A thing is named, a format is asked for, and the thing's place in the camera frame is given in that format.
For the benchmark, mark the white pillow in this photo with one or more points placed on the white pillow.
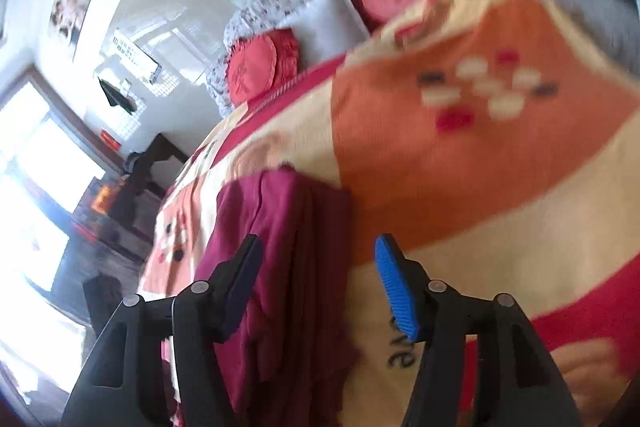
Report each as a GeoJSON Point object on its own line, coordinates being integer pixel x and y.
{"type": "Point", "coordinates": [325, 29]}

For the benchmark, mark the dark wooden side table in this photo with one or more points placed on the dark wooden side table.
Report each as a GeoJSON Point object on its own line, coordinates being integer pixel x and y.
{"type": "Point", "coordinates": [137, 178]}

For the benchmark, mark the dark red garment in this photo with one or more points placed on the dark red garment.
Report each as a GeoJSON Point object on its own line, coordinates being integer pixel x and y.
{"type": "Point", "coordinates": [288, 362]}

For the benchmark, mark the orange cream plush blanket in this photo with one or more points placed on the orange cream plush blanket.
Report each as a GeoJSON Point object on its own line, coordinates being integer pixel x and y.
{"type": "Point", "coordinates": [499, 146]}

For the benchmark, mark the framed wall picture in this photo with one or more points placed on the framed wall picture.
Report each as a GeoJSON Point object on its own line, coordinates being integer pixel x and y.
{"type": "Point", "coordinates": [66, 19]}

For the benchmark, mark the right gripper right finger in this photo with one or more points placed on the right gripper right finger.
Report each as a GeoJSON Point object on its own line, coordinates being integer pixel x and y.
{"type": "Point", "coordinates": [517, 382]}

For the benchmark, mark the person's right hand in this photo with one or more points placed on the person's right hand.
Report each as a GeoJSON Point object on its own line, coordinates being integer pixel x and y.
{"type": "Point", "coordinates": [591, 371]}

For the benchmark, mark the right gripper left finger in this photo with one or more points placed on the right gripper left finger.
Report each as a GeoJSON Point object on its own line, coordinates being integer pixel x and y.
{"type": "Point", "coordinates": [123, 381]}

